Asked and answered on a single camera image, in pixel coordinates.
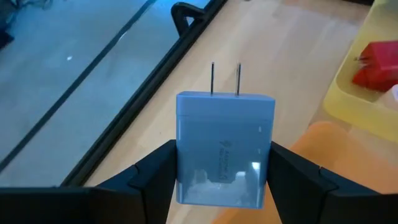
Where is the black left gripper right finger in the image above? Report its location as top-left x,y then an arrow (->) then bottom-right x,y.
266,140 -> 398,224

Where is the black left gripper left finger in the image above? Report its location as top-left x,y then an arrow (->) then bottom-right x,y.
0,139 -> 178,224

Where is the orange plastic bin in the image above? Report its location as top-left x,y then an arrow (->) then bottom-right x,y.
211,120 -> 398,224

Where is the lavender wall charger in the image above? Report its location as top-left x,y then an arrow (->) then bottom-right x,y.
175,61 -> 276,210

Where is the pink white wall charger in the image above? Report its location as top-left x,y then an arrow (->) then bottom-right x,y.
381,83 -> 398,108

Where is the red wall charger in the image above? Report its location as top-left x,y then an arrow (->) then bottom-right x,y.
352,40 -> 398,93

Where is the yellow plastic bin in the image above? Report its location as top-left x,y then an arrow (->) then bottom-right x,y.
322,0 -> 398,144

